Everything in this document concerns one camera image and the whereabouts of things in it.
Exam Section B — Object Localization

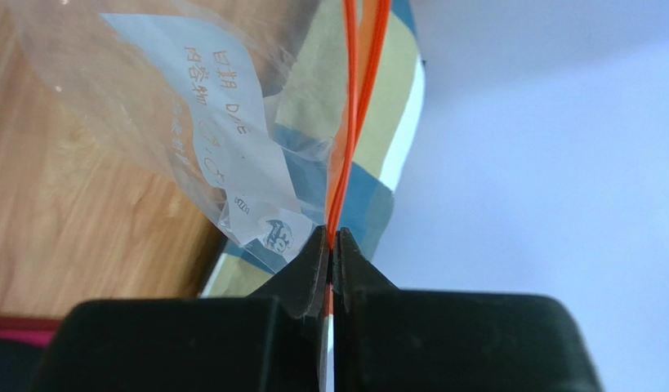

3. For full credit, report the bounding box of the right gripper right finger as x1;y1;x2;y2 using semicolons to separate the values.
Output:
332;229;603;391

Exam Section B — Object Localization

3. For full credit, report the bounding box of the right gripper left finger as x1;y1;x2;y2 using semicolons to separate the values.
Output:
29;227;328;391

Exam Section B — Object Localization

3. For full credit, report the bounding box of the clear zip bag orange zipper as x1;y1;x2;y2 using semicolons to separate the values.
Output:
7;1;392;271

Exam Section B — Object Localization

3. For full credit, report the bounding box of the plaid blue beige pillow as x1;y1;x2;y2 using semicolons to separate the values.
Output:
199;0;426;297

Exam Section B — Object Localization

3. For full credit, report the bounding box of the red folded cloth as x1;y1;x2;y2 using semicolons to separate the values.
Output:
0;314;60;348

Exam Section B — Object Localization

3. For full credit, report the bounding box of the black folded cloth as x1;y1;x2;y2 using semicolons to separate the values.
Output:
0;339;46;392

